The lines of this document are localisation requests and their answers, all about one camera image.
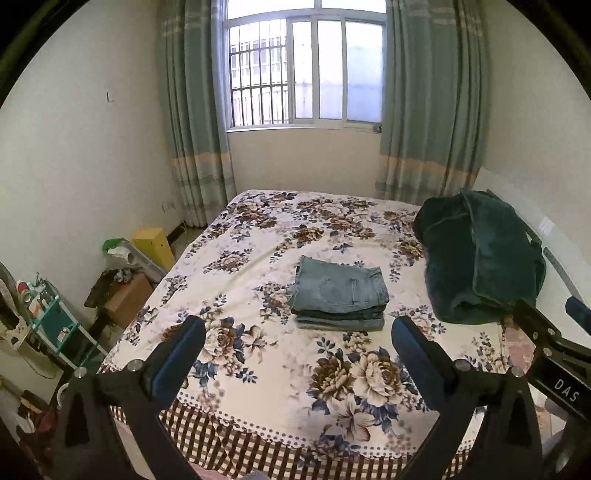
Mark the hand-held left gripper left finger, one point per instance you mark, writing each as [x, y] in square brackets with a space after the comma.
[178, 357]

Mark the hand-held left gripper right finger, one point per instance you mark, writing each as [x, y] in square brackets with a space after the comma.
[415, 364]

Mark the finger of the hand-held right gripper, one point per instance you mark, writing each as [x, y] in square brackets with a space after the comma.
[538, 323]
[579, 311]

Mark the blue denim pants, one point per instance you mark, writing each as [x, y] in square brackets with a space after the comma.
[341, 290]

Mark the pink patterned pillow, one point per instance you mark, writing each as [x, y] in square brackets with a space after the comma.
[521, 344]

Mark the brown cardboard box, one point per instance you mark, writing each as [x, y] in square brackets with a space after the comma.
[129, 300]

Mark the dark green plush blanket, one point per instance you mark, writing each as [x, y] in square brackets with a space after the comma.
[480, 258]

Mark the grey flat panel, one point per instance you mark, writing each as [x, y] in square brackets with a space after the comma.
[145, 265]

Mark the floral sheet bed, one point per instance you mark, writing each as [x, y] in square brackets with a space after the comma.
[277, 369]

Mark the white headboard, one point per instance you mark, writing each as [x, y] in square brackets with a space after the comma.
[535, 207]

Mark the yellow box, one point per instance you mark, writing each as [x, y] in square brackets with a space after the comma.
[152, 244]

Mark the green plastic bag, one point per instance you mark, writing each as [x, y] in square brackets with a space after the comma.
[115, 247]

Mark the teal shelf rack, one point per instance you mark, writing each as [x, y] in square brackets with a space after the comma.
[55, 318]

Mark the green striped curtain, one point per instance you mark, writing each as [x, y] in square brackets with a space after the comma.
[429, 101]
[196, 115]

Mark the white framed barred window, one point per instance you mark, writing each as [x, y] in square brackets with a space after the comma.
[307, 64]

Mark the wall socket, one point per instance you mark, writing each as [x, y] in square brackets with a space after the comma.
[169, 204]

